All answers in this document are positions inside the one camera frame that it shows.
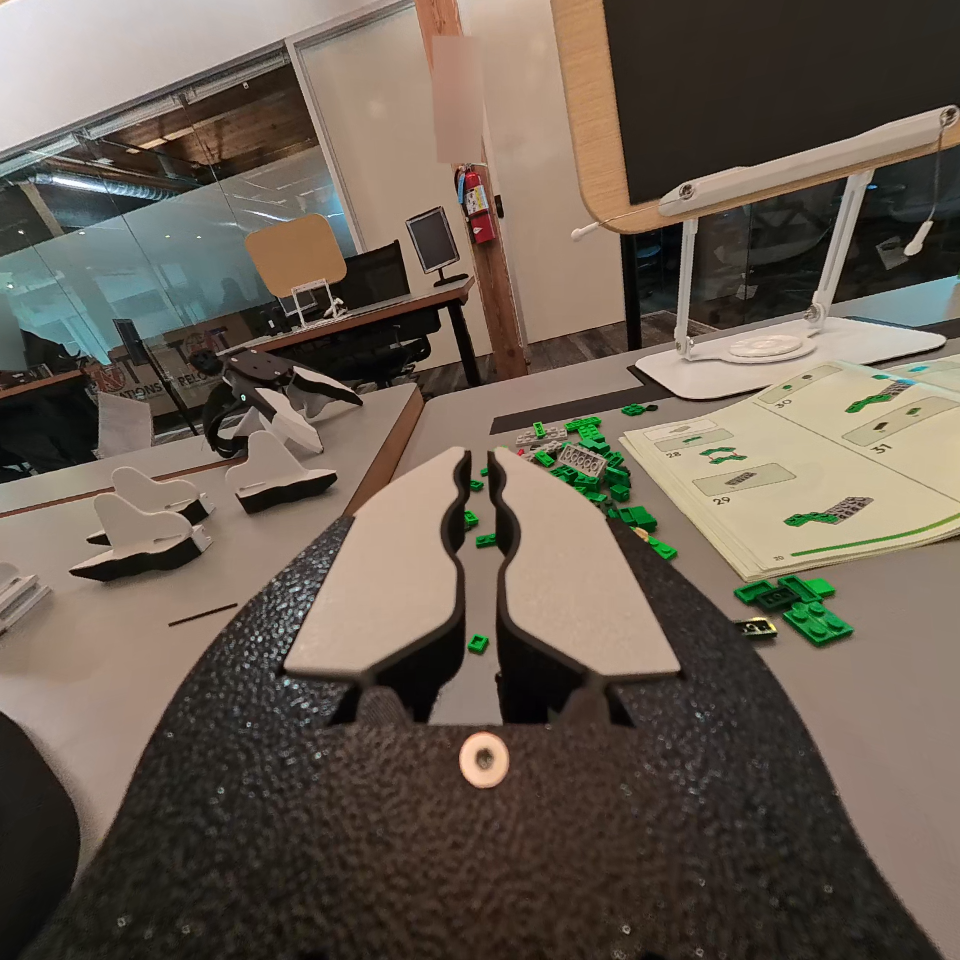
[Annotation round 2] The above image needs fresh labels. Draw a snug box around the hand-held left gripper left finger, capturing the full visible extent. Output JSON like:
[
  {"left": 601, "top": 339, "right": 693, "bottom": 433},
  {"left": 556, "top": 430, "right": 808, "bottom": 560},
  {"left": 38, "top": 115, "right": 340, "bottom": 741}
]
[{"left": 283, "top": 446, "right": 474, "bottom": 725}]

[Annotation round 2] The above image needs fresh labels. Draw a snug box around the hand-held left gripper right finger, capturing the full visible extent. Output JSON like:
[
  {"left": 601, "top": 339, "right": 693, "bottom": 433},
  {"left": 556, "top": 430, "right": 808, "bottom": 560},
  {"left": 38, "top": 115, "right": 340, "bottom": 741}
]
[{"left": 486, "top": 447, "right": 684, "bottom": 727}]

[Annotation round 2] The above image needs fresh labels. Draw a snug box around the wooden-top office desk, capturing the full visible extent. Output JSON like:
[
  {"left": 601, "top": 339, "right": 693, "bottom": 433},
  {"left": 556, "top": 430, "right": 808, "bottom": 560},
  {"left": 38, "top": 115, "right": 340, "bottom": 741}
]
[{"left": 217, "top": 276, "right": 483, "bottom": 388}]

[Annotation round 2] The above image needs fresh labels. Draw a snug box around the grey desk with wooden edge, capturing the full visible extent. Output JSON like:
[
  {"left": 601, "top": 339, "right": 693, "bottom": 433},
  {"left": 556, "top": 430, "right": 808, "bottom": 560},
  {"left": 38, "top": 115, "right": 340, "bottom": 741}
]
[{"left": 0, "top": 381, "right": 426, "bottom": 871}]

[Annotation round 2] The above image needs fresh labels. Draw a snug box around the pile of green bricks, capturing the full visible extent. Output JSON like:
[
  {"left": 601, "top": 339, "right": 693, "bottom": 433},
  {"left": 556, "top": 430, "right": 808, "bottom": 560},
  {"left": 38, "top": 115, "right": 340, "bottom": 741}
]
[{"left": 461, "top": 403, "right": 680, "bottom": 564}]

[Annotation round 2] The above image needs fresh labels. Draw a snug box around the loose white jaw part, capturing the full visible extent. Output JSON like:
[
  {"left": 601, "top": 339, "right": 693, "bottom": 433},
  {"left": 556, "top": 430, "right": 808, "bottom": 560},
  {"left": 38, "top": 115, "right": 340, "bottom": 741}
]
[
  {"left": 0, "top": 562, "right": 52, "bottom": 636},
  {"left": 225, "top": 429, "right": 339, "bottom": 516},
  {"left": 86, "top": 466, "right": 216, "bottom": 546},
  {"left": 69, "top": 491, "right": 214, "bottom": 582}
]

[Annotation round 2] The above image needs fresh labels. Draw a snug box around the black device with white jaws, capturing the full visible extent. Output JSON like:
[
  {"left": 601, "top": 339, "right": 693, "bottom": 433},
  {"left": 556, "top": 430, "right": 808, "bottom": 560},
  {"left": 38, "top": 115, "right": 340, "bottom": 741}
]
[{"left": 201, "top": 346, "right": 365, "bottom": 459}]

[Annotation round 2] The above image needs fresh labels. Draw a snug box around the green plate assembly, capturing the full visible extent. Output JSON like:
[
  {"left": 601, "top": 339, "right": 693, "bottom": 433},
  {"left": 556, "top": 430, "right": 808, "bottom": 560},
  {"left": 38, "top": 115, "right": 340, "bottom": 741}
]
[{"left": 733, "top": 573, "right": 856, "bottom": 647}]

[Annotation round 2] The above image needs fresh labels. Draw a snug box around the pale green instruction booklet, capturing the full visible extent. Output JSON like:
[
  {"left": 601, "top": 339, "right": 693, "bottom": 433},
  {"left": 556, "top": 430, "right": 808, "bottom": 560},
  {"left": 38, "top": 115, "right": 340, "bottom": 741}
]
[{"left": 619, "top": 358, "right": 960, "bottom": 582}]

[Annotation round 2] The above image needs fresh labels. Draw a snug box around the small white stand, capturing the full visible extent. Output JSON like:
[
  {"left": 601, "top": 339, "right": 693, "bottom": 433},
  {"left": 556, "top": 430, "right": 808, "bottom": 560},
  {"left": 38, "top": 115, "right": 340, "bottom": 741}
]
[{"left": 288, "top": 277, "right": 351, "bottom": 328}]

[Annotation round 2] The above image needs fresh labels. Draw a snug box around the black office chair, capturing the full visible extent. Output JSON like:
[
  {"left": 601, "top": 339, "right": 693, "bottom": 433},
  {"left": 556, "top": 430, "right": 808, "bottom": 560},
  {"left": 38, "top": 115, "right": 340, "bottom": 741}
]
[{"left": 341, "top": 240, "right": 434, "bottom": 384}]

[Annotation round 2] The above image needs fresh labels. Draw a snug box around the tan rounded board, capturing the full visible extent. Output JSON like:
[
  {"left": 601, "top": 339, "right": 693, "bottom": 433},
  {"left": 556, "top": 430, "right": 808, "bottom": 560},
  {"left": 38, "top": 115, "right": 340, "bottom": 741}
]
[{"left": 244, "top": 213, "right": 348, "bottom": 301}]

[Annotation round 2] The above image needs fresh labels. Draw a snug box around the small monitor on stand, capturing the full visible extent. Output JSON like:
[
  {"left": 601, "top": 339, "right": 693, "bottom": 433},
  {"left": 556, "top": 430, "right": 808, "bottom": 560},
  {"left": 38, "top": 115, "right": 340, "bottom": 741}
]
[{"left": 405, "top": 206, "right": 470, "bottom": 288}]

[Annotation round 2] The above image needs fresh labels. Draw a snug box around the red fire extinguisher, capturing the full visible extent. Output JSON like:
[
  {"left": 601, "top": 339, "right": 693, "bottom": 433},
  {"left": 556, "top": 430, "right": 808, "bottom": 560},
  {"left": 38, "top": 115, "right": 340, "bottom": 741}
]
[{"left": 453, "top": 163, "right": 498, "bottom": 246}]

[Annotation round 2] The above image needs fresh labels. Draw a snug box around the black rounded object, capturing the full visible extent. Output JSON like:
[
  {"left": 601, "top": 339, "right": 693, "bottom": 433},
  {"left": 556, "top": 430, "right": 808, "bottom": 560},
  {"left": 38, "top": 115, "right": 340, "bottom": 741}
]
[{"left": 0, "top": 711, "right": 82, "bottom": 960}]

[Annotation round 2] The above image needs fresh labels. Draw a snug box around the wood-framed black panel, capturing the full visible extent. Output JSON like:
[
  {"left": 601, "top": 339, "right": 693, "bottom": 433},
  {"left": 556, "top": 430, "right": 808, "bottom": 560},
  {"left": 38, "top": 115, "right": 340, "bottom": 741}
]
[{"left": 551, "top": 0, "right": 960, "bottom": 235}]

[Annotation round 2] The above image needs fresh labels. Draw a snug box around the wooden post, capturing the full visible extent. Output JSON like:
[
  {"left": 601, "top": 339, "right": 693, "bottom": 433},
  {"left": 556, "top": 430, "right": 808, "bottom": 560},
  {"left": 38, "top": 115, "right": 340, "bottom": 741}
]
[{"left": 414, "top": 0, "right": 530, "bottom": 380}]

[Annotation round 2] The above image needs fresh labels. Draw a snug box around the white pull cord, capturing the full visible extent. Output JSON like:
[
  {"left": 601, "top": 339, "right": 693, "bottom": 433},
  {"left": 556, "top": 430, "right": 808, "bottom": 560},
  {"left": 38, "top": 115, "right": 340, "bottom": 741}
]
[{"left": 903, "top": 120, "right": 943, "bottom": 258}]

